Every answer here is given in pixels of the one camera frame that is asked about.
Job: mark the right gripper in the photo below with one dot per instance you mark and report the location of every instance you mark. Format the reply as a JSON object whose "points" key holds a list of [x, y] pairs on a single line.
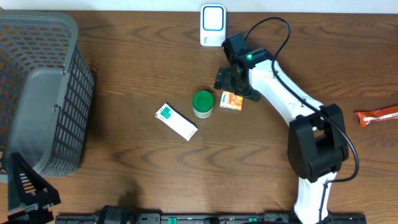
{"points": [[222, 79]]}

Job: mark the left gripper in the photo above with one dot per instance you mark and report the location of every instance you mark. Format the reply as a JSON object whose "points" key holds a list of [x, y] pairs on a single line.
{"points": [[33, 212]]}

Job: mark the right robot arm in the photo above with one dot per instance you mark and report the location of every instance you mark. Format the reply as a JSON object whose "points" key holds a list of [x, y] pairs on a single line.
{"points": [[316, 146]]}

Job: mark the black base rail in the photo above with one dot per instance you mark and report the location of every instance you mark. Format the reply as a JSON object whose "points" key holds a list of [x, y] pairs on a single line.
{"points": [[117, 215]]}

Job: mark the white medicine box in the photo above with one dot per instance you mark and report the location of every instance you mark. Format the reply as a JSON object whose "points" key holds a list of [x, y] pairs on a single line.
{"points": [[176, 122]]}

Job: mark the white barcode scanner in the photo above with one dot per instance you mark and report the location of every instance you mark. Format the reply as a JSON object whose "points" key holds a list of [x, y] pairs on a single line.
{"points": [[212, 25]]}

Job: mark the grey plastic mesh basket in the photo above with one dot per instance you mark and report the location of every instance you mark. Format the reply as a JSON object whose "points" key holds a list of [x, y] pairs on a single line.
{"points": [[46, 92]]}

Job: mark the orange tissue packet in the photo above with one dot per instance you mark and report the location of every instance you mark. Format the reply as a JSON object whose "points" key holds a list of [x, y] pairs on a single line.
{"points": [[231, 101]]}

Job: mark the red chocolate bar wrapper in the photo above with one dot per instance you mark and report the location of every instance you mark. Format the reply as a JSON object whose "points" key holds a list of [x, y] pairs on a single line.
{"points": [[366, 117]]}

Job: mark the green lid jar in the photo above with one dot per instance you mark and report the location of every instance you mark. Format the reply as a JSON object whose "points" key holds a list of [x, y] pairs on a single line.
{"points": [[203, 104]]}

